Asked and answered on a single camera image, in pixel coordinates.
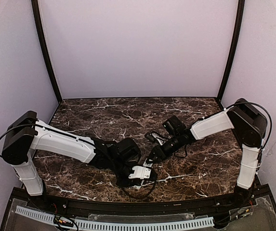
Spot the white remote control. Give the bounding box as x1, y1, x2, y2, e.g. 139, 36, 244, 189
130, 161, 152, 189

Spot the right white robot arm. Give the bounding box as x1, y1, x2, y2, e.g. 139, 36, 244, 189
146, 98, 273, 190

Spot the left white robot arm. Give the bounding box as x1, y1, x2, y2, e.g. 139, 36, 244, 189
0, 111, 149, 196

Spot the left black camera cable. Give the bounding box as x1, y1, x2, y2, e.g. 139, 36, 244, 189
104, 154, 158, 200

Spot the black camera cable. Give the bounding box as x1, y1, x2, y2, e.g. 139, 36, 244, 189
173, 143, 189, 158
104, 154, 158, 200

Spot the right black camera cable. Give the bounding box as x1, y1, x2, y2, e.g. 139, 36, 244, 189
173, 143, 189, 158

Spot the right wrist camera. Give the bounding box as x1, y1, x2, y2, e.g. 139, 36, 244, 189
144, 115, 189, 145

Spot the black front rail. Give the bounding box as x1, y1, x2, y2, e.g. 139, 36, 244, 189
28, 194, 237, 217

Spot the white slotted cable duct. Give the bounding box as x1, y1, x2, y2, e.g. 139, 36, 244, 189
15, 205, 214, 231

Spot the right black frame post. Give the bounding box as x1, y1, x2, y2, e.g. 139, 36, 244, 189
217, 0, 245, 102

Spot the black frame post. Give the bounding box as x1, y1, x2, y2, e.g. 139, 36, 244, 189
31, 0, 63, 104
217, 0, 245, 102

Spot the left black frame post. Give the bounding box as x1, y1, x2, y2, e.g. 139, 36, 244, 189
31, 0, 63, 104

